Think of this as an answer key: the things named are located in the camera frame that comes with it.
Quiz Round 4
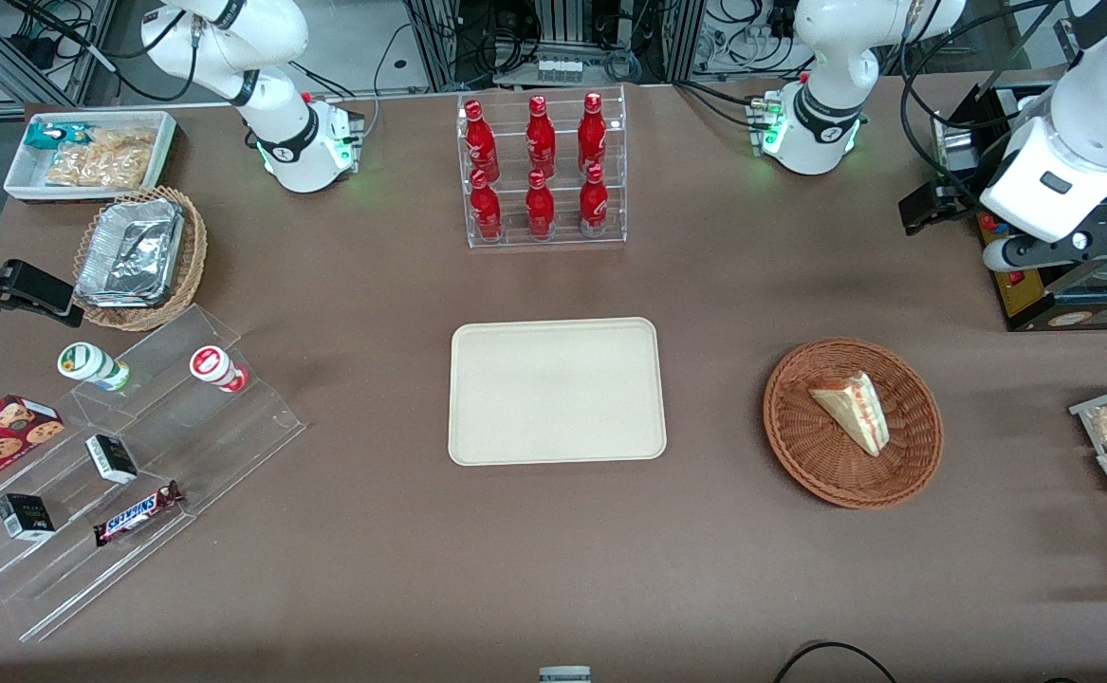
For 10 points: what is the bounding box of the clear acrylic bottle rack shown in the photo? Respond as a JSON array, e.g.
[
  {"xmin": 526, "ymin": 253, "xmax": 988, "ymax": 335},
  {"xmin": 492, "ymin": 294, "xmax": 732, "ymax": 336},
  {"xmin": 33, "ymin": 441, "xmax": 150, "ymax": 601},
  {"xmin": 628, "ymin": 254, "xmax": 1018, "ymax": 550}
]
[{"xmin": 456, "ymin": 85, "xmax": 628, "ymax": 249}]

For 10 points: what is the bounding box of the grey wrist camera black mount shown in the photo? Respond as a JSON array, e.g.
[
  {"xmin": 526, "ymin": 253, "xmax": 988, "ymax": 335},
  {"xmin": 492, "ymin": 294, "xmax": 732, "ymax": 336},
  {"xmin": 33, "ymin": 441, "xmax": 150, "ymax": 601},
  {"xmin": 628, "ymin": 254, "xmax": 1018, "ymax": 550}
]
[{"xmin": 983, "ymin": 190, "xmax": 1107, "ymax": 276}]

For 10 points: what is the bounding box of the teal snack packet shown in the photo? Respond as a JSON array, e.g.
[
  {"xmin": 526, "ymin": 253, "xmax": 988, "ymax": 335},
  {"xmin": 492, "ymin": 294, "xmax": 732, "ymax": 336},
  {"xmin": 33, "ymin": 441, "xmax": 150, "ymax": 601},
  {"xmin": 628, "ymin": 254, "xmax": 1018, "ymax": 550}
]
[{"xmin": 24, "ymin": 122, "xmax": 95, "ymax": 154}]

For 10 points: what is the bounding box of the beige rectangular tray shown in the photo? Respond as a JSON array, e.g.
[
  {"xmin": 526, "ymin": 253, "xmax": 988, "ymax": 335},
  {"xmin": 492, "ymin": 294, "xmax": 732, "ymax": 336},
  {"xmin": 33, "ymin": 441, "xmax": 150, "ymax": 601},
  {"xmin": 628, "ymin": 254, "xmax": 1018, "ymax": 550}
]
[{"xmin": 448, "ymin": 317, "xmax": 668, "ymax": 468}]

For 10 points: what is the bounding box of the black floor cable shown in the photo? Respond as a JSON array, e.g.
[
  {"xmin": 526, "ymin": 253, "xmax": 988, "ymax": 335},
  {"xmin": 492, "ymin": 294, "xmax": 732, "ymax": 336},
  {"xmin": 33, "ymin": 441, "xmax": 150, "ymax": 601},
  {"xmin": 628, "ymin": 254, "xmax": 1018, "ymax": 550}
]
[{"xmin": 773, "ymin": 641, "xmax": 900, "ymax": 683}]

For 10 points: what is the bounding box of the metal equipment rack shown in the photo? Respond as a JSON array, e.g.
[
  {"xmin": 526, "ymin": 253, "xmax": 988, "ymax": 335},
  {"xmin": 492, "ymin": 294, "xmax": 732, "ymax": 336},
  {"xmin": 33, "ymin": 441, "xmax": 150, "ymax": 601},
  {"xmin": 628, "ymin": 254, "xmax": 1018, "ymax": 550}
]
[{"xmin": 404, "ymin": 0, "xmax": 706, "ymax": 92}]

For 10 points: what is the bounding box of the white rectangular bin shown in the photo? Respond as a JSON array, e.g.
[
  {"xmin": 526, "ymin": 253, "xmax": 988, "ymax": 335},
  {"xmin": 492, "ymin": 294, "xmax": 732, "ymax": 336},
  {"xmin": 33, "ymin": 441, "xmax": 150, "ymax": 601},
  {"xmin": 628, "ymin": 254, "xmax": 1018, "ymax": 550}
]
[{"xmin": 3, "ymin": 110, "xmax": 179, "ymax": 205}]

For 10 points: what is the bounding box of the round brown wicker basket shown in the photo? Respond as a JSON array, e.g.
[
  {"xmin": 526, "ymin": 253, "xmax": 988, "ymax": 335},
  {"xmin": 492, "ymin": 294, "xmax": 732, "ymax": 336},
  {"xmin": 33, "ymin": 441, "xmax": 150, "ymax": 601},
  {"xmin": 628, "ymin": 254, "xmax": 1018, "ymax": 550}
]
[{"xmin": 763, "ymin": 337, "xmax": 945, "ymax": 511}]

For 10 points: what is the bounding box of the Snickers chocolate bar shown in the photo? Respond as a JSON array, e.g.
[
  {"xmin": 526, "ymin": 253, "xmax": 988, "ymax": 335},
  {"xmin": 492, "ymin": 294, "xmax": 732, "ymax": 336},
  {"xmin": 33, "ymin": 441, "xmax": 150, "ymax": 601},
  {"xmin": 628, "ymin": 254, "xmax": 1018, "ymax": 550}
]
[{"xmin": 93, "ymin": 481, "xmax": 184, "ymax": 547}]

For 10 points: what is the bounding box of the small black box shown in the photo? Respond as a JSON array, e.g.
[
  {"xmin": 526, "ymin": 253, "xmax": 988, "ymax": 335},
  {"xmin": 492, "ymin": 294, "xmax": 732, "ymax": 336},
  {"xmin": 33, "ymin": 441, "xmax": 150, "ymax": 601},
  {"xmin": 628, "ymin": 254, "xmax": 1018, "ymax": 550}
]
[
  {"xmin": 0, "ymin": 493, "xmax": 56, "ymax": 542},
  {"xmin": 85, "ymin": 434, "xmax": 139, "ymax": 486}
]

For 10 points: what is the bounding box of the silver foil tray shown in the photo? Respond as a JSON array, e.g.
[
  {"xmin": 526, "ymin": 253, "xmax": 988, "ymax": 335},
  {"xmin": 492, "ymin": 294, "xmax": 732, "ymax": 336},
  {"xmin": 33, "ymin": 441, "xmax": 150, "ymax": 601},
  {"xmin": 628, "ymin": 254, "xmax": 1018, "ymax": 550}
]
[{"xmin": 74, "ymin": 197, "xmax": 186, "ymax": 309}]

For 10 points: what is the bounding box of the green lid white cup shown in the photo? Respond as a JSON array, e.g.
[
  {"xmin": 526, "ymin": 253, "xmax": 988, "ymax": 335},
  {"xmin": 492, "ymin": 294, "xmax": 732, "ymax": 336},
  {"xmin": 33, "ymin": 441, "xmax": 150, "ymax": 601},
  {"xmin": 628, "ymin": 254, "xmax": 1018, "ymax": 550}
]
[{"xmin": 57, "ymin": 341, "xmax": 132, "ymax": 393}]

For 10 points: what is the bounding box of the triangular sandwich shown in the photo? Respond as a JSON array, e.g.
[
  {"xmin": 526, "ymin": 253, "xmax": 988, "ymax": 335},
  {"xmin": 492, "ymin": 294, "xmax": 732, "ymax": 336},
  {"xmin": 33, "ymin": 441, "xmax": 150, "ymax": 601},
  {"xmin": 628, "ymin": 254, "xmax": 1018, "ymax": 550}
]
[{"xmin": 807, "ymin": 371, "xmax": 891, "ymax": 458}]

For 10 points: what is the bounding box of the light wicker basket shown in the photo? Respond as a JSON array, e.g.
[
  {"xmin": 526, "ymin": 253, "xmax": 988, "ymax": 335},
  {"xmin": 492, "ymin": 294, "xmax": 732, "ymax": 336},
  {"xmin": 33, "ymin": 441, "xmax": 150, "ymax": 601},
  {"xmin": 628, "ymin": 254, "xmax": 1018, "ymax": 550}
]
[{"xmin": 72, "ymin": 186, "xmax": 209, "ymax": 333}]

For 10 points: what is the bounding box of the clear acrylic stepped shelf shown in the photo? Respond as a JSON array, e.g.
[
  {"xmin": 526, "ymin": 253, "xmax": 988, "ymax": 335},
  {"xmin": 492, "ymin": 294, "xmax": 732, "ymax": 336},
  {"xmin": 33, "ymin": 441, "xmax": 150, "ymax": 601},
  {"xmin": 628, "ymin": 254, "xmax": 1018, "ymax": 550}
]
[{"xmin": 0, "ymin": 304, "xmax": 307, "ymax": 643}]

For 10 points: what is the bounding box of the clear bag of crackers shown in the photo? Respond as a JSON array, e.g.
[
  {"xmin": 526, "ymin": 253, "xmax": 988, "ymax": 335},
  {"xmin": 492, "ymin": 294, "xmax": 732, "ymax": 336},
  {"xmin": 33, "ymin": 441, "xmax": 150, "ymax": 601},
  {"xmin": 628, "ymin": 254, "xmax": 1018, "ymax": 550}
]
[{"xmin": 46, "ymin": 128, "xmax": 157, "ymax": 189}]

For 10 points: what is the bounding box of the red lid white cup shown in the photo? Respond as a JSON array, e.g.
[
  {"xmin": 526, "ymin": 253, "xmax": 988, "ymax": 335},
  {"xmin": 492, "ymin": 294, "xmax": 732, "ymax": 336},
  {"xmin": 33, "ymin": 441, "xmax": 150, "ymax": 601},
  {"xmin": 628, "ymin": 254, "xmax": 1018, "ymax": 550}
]
[{"xmin": 189, "ymin": 345, "xmax": 250, "ymax": 395}]

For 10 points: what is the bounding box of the black food warmer machine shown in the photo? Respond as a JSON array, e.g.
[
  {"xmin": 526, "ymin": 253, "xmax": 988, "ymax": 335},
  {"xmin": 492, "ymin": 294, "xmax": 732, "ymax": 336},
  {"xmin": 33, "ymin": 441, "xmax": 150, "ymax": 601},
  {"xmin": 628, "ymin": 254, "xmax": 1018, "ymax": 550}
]
[{"xmin": 931, "ymin": 81, "xmax": 1107, "ymax": 333}]

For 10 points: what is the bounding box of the red soda bottle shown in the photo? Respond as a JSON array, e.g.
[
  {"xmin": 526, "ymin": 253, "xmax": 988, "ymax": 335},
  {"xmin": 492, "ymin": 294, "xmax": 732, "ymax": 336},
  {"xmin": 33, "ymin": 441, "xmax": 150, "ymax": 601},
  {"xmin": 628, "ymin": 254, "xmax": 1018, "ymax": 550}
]
[
  {"xmin": 578, "ymin": 92, "xmax": 608, "ymax": 176},
  {"xmin": 470, "ymin": 169, "xmax": 505, "ymax": 241},
  {"xmin": 526, "ymin": 95, "xmax": 558, "ymax": 177},
  {"xmin": 463, "ymin": 100, "xmax": 501, "ymax": 181},
  {"xmin": 579, "ymin": 163, "xmax": 610, "ymax": 237},
  {"xmin": 525, "ymin": 169, "xmax": 556, "ymax": 239}
]

